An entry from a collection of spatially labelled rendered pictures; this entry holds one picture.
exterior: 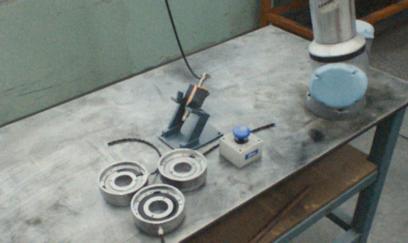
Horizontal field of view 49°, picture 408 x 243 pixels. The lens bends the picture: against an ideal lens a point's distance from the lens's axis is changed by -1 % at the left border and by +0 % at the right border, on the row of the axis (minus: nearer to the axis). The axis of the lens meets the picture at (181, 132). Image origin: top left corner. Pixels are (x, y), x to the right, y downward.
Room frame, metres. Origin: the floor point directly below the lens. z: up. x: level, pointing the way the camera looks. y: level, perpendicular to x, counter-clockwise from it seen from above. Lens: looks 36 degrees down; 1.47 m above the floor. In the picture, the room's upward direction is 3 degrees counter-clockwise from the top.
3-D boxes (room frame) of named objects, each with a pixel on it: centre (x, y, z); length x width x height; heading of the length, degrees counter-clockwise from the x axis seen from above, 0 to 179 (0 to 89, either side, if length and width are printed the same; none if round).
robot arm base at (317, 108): (0.99, -0.41, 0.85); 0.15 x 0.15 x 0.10
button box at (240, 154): (0.81, -0.14, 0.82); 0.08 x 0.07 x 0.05; 124
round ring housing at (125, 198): (0.71, 0.13, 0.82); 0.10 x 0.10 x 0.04
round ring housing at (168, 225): (0.63, 0.05, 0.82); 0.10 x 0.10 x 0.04
